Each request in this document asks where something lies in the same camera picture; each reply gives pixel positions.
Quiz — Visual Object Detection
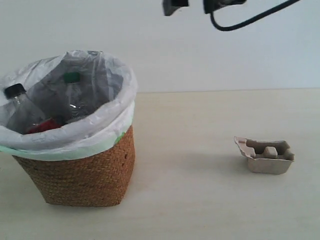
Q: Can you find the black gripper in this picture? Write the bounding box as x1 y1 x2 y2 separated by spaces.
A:
203 0 247 14

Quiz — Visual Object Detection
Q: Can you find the grey paper pulp tray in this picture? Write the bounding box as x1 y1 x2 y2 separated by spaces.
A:
234 136 295 175

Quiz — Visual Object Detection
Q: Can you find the green label water bottle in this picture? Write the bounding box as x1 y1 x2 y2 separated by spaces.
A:
62 71 100 124

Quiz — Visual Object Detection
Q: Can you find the red label cola bottle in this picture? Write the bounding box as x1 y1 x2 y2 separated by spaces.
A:
4 83 66 135

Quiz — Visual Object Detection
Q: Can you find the white plastic bin liner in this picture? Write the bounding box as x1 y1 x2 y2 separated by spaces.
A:
0 50 138 161

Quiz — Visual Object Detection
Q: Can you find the woven wicker basket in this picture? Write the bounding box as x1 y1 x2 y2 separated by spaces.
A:
14 126 136 207

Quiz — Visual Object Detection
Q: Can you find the black cable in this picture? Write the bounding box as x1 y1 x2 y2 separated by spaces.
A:
210 0 302 32

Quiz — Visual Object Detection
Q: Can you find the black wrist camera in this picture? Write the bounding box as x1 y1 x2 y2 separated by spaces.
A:
162 0 189 17

